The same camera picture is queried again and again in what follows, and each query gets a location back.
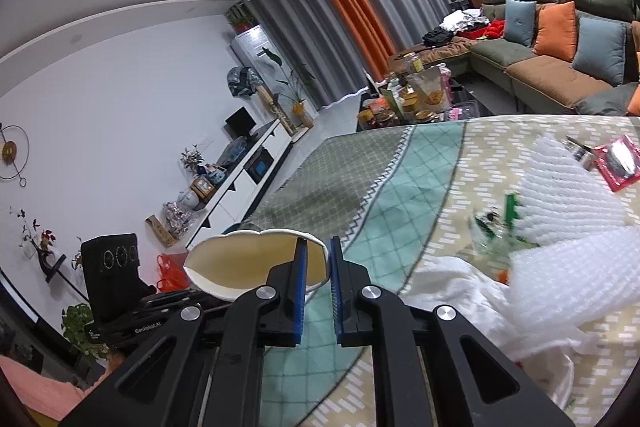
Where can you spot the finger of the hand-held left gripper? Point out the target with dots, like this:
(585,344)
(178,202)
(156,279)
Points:
(165,299)

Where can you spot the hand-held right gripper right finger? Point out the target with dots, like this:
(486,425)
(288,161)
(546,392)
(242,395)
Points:
(336,297)

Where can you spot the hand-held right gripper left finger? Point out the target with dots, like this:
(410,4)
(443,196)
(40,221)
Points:
(300,292)

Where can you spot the white bowl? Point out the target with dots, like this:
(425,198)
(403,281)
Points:
(240,257)

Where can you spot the white tissue paper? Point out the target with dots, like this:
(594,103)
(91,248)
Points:
(460,302)

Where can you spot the orange plastic bag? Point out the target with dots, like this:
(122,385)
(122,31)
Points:
(170,274)

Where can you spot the green leafy potted plant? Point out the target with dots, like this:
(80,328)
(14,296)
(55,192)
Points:
(75,322)

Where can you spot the silver wrapped gift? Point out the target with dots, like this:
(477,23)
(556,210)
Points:
(177,217)

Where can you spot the white teapot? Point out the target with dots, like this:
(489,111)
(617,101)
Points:
(189,199)

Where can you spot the white tv cabinet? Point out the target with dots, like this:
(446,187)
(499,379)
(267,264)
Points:
(235,187)

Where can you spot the patterned tablecloth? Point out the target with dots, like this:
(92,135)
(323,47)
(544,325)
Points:
(350,167)

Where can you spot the blue white porcelain vase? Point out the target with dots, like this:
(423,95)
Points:
(217,176)

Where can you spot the pink towel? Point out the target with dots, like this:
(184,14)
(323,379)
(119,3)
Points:
(30,387)

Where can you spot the small potted plant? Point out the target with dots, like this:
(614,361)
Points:
(192,159)

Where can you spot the blue plastic bag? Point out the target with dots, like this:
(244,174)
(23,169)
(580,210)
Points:
(235,152)

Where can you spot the orange peel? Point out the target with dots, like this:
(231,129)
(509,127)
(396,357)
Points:
(502,276)

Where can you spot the clear green snack wrapper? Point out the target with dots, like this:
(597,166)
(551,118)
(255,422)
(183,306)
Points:
(492,234)

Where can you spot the black monitor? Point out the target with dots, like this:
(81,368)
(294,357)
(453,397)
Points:
(241,122)

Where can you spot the cluttered coffee table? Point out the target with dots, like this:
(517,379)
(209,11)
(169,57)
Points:
(385,114)

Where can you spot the tall green potted plant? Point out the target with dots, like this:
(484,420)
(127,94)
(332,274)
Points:
(287,82)

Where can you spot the blue patterned bag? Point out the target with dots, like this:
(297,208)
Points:
(242,81)

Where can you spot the clear plastic snack bag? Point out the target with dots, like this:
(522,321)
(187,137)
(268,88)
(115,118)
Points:
(430,92)

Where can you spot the black coffee table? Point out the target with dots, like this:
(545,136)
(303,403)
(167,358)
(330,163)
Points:
(467,96)

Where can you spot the bubble wrap sheet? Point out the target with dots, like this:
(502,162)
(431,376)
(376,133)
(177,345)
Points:
(565,202)

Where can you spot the white standing air conditioner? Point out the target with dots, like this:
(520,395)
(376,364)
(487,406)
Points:
(250,47)

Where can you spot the black garment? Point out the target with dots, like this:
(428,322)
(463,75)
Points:
(437,37)

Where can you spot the small red green plant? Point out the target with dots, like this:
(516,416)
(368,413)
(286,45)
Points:
(240,19)

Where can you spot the silver black snack wrapper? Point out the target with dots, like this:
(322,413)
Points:
(582,154)

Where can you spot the orange curtain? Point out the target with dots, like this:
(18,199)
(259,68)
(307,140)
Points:
(350,2)

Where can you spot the green brown sofa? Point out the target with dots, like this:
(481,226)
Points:
(530,72)

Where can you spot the red packet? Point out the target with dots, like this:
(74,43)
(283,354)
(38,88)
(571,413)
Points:
(617,179)

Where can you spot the white clothes pile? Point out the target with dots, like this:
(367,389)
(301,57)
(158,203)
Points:
(462,19)

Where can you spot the red cloth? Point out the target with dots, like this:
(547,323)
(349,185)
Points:
(492,29)

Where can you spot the small blue cushion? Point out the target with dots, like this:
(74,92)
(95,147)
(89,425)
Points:
(520,22)

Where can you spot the orange cushion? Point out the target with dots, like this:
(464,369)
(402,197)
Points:
(635,103)
(555,29)

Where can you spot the large blue cushion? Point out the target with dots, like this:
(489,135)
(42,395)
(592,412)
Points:
(600,49)

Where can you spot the brown cushion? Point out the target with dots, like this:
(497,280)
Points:
(636,44)

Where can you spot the wall flower decoration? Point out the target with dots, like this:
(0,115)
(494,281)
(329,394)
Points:
(45,257)

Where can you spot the wooden picture frame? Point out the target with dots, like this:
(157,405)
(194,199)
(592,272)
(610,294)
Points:
(202,188)

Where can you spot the wooden post stand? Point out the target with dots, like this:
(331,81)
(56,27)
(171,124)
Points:
(272,104)

